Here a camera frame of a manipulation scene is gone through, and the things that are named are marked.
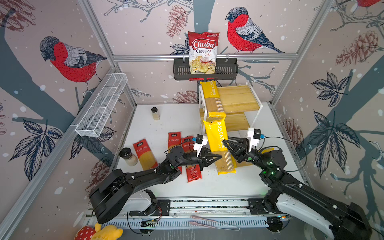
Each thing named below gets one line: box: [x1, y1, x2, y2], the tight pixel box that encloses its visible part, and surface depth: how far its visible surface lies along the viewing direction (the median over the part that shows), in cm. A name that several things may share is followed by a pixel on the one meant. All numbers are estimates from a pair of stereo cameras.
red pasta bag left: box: [132, 138, 158, 171], surface depth 94 cm
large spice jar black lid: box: [119, 147, 138, 167], surface depth 83 cm
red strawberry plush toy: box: [74, 226, 97, 240], surface depth 64 cm
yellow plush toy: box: [91, 223, 124, 240], surface depth 64 cm
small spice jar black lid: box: [151, 106, 161, 121], surface depth 108 cm
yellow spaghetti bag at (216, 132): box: [202, 117, 237, 175], surface depth 61 cm
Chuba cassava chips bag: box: [188, 31, 220, 75], surface depth 87 cm
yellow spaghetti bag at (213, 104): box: [200, 80, 227, 118], surface depth 76 cm
